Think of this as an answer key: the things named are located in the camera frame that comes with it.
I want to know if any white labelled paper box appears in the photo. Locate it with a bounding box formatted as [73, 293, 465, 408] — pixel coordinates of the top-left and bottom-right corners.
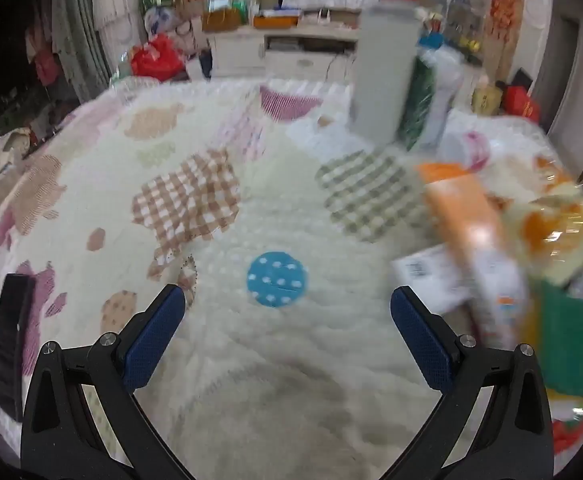
[391, 245, 472, 317]

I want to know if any printed patchwork blanket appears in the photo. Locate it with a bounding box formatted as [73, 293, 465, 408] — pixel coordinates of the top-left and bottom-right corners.
[0, 77, 583, 480]

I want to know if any red white packet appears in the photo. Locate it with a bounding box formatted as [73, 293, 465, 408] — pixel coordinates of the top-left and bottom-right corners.
[546, 390, 583, 457]

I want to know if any bright green packet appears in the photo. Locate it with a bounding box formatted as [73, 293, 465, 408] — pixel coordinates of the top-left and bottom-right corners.
[536, 280, 583, 397]

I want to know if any blue plastic crate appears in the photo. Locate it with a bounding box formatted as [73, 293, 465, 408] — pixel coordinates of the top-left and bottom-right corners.
[419, 30, 445, 52]

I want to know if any dark green packet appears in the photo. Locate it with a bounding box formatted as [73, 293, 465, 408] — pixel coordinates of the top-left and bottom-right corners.
[396, 55, 438, 152]

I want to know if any orange flat box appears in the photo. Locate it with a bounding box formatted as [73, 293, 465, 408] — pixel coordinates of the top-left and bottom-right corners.
[252, 9, 302, 29]

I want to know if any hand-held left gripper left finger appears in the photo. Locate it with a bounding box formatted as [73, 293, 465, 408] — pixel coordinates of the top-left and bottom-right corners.
[20, 284, 207, 480]

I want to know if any white low cabinet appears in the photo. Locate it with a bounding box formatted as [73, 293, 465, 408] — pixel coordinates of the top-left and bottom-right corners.
[206, 7, 367, 82]

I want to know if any grey curtain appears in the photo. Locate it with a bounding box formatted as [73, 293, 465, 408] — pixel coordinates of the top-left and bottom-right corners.
[51, 0, 113, 102]

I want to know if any beige patterned cloth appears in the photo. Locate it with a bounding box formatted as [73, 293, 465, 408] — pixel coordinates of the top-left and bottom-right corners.
[0, 127, 34, 182]

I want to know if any grey door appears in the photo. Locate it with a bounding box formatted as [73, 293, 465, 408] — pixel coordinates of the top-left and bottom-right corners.
[546, 10, 581, 132]

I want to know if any clear plastic container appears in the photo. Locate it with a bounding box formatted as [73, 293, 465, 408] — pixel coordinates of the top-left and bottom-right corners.
[431, 0, 492, 57]

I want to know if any red plastic bag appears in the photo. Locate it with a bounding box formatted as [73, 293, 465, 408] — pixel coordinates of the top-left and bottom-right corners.
[130, 35, 184, 81]

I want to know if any white patterned plastic bag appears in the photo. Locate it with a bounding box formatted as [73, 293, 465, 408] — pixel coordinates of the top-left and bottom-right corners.
[144, 5, 198, 57]

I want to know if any white plastic packet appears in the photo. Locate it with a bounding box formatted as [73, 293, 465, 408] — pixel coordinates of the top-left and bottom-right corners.
[421, 45, 465, 150]

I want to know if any tall white cylindrical container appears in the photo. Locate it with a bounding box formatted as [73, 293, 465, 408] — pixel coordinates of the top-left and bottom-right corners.
[350, 0, 422, 147]

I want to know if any yellow brown box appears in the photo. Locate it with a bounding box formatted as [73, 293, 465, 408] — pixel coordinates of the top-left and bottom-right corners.
[201, 7, 243, 34]

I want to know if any white pink cup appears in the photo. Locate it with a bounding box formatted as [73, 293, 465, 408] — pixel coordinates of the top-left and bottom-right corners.
[439, 130, 495, 171]

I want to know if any black ribbed bar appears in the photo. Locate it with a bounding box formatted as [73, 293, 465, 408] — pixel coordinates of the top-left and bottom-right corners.
[0, 274, 37, 423]

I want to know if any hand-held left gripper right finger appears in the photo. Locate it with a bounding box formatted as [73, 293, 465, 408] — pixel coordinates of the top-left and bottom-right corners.
[371, 285, 555, 480]

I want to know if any bagged oranges packet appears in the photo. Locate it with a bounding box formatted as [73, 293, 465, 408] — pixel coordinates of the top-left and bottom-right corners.
[501, 180, 583, 288]

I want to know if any red shopping bag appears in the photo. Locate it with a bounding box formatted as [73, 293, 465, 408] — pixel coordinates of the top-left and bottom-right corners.
[501, 85, 542, 122]

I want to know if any orange carton box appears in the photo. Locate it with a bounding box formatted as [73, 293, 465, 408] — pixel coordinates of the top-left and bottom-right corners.
[418, 162, 531, 350]

